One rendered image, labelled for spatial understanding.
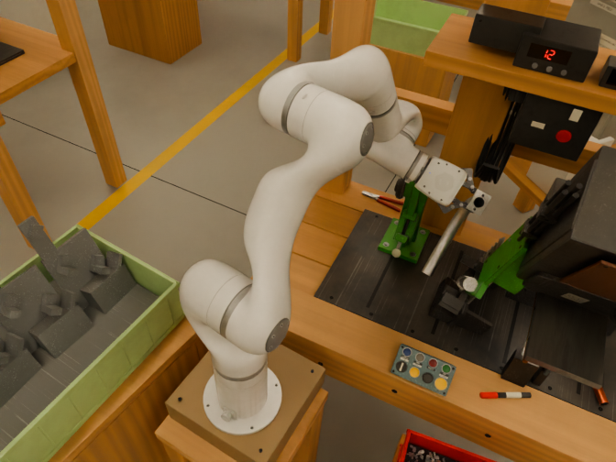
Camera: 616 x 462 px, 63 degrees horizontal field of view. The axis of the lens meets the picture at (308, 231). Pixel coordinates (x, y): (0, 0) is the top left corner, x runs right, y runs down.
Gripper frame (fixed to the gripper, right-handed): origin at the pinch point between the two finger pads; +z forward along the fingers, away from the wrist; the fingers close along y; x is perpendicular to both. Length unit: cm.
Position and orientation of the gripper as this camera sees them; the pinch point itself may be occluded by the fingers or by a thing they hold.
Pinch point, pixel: (474, 201)
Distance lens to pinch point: 134.6
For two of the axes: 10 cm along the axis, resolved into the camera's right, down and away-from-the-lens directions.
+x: 1.2, -0.7, 9.9
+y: 5.0, -8.6, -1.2
